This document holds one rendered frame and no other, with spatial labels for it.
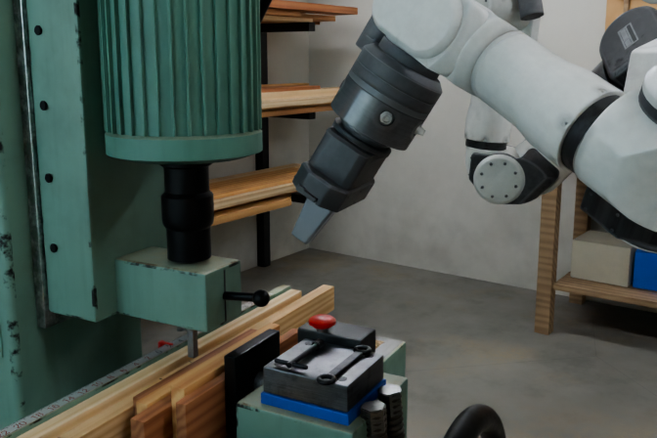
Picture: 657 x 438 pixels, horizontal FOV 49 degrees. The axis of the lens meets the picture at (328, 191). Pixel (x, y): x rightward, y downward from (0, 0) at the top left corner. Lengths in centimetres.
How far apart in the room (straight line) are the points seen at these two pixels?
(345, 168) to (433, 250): 385
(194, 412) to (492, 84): 43
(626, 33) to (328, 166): 59
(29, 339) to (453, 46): 62
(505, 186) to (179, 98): 57
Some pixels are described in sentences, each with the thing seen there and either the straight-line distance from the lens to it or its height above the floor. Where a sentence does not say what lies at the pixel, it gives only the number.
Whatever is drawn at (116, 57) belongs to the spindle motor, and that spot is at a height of 131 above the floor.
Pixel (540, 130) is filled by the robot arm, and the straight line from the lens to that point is 57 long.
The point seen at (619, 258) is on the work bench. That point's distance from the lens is 365.
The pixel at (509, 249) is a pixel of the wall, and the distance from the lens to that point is 432.
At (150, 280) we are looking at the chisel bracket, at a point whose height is 105.
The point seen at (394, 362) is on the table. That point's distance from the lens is 105.
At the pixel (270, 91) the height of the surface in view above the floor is 113.
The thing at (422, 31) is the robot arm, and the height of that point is 133.
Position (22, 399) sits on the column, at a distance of 99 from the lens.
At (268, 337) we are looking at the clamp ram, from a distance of 84.
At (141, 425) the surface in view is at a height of 95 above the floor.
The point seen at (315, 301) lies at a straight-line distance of 114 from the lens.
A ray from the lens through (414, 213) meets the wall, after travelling 455.
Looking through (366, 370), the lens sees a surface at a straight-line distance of 75.
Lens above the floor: 131
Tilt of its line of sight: 11 degrees down
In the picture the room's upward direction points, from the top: straight up
